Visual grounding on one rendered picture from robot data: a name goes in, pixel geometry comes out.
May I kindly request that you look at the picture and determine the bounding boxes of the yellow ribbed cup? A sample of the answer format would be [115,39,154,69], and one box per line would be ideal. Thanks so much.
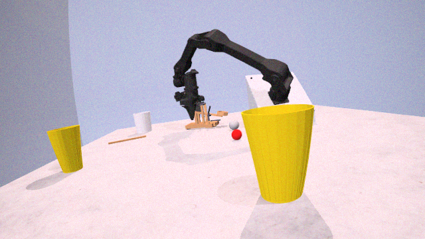
[47,125,83,173]
[241,104,314,204]

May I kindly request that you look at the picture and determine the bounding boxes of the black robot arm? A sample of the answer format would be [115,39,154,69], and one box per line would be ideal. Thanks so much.
[173,29,294,105]

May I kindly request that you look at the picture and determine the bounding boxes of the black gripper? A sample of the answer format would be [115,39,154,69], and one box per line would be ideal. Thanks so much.
[180,84,205,120]

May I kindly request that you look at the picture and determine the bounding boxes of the white ball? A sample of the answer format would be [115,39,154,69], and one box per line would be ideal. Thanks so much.
[229,119,240,130]

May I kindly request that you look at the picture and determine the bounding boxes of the red ball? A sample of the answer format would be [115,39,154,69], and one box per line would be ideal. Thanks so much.
[232,129,242,140]

